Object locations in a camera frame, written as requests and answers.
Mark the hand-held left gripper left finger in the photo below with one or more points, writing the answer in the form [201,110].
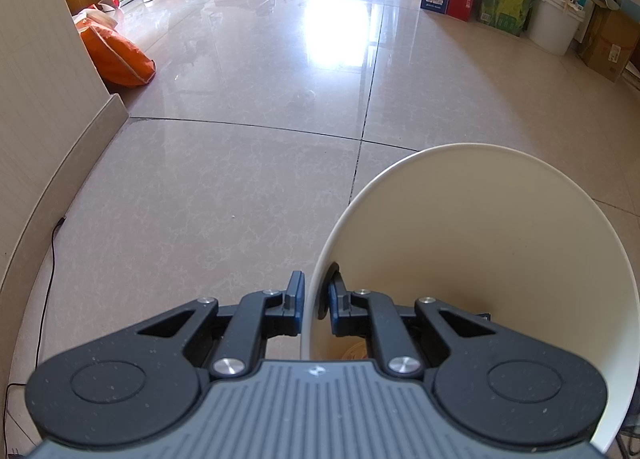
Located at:
[295,304]

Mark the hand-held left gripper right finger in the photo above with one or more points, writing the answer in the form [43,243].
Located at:
[337,314]

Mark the white plastic trash bin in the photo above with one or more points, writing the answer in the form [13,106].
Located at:
[475,239]

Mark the orange bag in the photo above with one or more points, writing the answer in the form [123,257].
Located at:
[115,54]

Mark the white bucket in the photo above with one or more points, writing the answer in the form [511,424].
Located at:
[552,24]

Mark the brown cardboard box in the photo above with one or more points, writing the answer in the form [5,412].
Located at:
[607,44]

